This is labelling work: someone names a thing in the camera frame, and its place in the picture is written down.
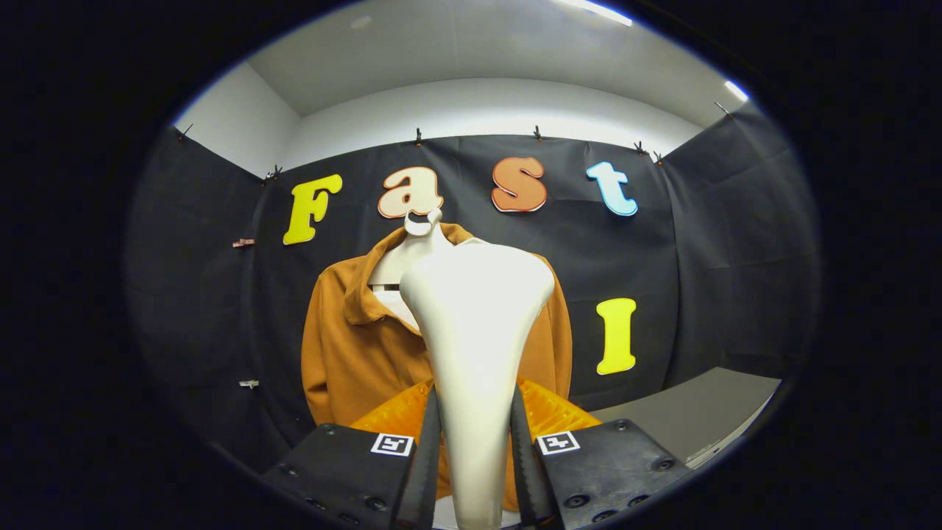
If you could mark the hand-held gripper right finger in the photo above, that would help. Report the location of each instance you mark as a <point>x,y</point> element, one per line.
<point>524,464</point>

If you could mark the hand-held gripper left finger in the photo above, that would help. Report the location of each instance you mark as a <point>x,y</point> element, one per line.
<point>427,464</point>

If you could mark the orange-brown button shirt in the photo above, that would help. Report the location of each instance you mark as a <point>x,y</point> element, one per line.
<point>360,361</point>

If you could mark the white garment steamer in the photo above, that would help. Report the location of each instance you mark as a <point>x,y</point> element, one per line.
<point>478,331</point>

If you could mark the white mannequin torso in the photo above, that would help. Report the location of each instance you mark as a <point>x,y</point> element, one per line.
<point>401,258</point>

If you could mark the row of black cloth clips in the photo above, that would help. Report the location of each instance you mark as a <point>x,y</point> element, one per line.
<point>418,136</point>

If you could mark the small ceiling light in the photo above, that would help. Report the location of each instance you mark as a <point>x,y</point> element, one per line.
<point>736,90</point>

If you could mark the long ceiling light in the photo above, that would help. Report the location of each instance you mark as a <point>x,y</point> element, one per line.
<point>596,10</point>

